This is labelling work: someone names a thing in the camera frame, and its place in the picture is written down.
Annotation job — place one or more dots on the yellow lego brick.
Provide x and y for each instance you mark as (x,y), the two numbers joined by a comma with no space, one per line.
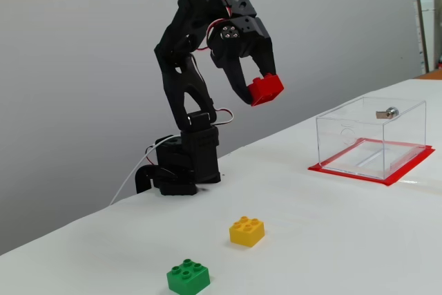
(247,233)

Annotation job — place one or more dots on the red lego brick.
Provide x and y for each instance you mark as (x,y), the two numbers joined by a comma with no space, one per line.
(267,89)

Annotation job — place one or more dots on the transparent plastic box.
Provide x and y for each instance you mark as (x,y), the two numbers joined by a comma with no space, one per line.
(371,136)

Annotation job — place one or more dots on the metal box lock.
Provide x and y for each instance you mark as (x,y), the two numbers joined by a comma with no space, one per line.
(391,112)

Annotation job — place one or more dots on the green lego brick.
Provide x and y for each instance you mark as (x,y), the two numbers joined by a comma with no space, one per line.
(188,277)

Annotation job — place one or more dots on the red tape frame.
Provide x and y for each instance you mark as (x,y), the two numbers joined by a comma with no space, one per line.
(348,173)

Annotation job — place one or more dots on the wooden table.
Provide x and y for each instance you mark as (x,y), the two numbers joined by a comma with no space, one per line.
(431,74)

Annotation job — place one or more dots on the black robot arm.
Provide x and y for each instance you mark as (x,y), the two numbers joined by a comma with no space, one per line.
(179,67)

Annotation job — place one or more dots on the black table clamp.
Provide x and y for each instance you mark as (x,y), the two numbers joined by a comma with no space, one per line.
(141,179)

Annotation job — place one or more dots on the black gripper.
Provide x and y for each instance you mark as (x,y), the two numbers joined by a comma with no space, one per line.
(246,43)

